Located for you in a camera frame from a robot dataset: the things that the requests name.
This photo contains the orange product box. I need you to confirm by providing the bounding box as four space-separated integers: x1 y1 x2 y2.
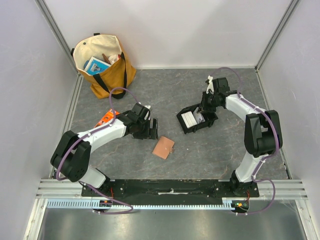
94 108 120 128

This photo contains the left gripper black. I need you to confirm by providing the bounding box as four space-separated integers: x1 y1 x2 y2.
131 117 158 141

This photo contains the silver credit card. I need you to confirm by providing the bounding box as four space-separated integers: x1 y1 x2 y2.
193 112 206 124

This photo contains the slotted cable duct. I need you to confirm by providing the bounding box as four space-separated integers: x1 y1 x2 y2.
46 198 248 211

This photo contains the brown leather card holder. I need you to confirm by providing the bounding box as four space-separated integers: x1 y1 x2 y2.
152 136 175 160

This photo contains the mustard canvas tote bag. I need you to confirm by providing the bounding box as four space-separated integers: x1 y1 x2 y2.
70 33 137 99

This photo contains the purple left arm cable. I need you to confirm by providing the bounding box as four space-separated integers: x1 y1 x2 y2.
55 86 143 215

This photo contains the blue white book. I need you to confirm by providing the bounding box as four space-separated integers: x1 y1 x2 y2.
84 56 111 76

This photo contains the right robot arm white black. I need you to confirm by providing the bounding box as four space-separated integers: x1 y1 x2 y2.
198 76 283 197

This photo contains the white card stack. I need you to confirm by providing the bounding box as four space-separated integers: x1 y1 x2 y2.
181 111 197 129

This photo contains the black plastic bin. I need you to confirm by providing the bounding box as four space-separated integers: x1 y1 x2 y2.
176 103 218 134

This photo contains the brown item in bag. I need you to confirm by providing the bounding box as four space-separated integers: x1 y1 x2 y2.
102 53 111 65

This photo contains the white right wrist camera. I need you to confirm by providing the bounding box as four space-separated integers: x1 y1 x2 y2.
205 75 215 94

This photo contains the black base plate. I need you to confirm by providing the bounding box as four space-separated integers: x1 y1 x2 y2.
98 179 260 205

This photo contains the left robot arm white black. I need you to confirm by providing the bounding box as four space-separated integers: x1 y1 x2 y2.
50 103 159 197

